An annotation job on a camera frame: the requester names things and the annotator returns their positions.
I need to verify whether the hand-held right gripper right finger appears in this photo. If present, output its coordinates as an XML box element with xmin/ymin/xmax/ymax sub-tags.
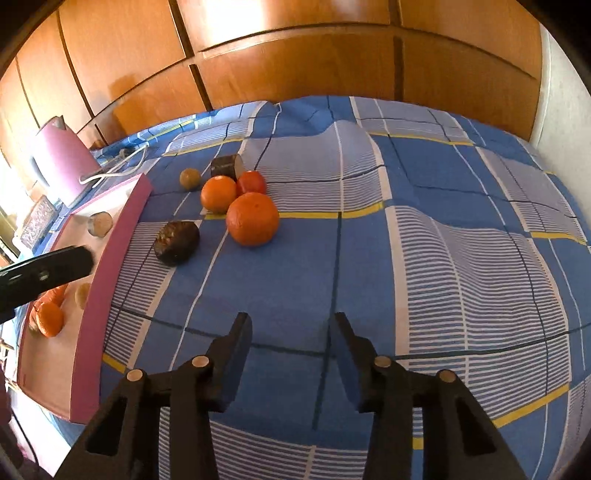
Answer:
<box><xmin>333</xmin><ymin>312</ymin><xmax>529</xmax><ymax>480</ymax></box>

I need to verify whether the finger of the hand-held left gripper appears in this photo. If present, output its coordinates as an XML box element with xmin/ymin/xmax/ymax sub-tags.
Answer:
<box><xmin>0</xmin><ymin>246</ymin><xmax>95</xmax><ymax>324</ymax></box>

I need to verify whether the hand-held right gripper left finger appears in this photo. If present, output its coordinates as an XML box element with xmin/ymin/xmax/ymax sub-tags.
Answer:
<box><xmin>55</xmin><ymin>312</ymin><xmax>254</xmax><ymax>480</ymax></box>

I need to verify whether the orange carrot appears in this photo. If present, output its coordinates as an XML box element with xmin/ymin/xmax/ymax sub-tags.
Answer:
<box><xmin>28</xmin><ymin>284</ymin><xmax>70</xmax><ymax>339</ymax></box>

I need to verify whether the pink shallow cardboard box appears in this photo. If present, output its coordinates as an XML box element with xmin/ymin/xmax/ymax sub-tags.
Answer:
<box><xmin>17</xmin><ymin>174</ymin><xmax>153</xmax><ymax>424</ymax></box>

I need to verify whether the dark brown round fruit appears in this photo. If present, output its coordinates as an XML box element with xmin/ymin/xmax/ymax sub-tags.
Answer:
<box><xmin>154</xmin><ymin>220</ymin><xmax>201</xmax><ymax>267</ymax></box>

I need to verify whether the large orange with stem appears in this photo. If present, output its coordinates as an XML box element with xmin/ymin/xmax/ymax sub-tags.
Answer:
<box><xmin>226</xmin><ymin>192</ymin><xmax>281</xmax><ymax>247</ymax></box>

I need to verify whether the medium orange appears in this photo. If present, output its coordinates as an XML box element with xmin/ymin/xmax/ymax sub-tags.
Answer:
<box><xmin>200</xmin><ymin>175</ymin><xmax>238</xmax><ymax>214</ymax></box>

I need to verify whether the reddish orange tangerine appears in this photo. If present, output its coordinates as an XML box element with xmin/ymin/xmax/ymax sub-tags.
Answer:
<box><xmin>236</xmin><ymin>170</ymin><xmax>267</xmax><ymax>196</ymax></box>

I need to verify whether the silver embossed tissue box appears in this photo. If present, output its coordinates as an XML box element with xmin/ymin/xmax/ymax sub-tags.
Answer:
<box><xmin>14</xmin><ymin>195</ymin><xmax>58</xmax><ymax>252</ymax></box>

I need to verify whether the short dark sugarcane piece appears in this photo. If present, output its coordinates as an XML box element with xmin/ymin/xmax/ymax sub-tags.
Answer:
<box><xmin>88</xmin><ymin>211</ymin><xmax>114</xmax><ymax>237</ymax></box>

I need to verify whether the pink electric kettle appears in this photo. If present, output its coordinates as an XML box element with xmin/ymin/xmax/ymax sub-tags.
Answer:
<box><xmin>28</xmin><ymin>116</ymin><xmax>103</xmax><ymax>208</ymax></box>

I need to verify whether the blue plaid tablecloth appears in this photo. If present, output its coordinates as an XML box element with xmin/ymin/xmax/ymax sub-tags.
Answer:
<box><xmin>28</xmin><ymin>95</ymin><xmax>585</xmax><ymax>480</ymax></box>

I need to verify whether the white kettle power cable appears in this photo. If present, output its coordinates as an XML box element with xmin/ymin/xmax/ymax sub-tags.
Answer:
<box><xmin>79</xmin><ymin>141</ymin><xmax>151</xmax><ymax>185</ymax></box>

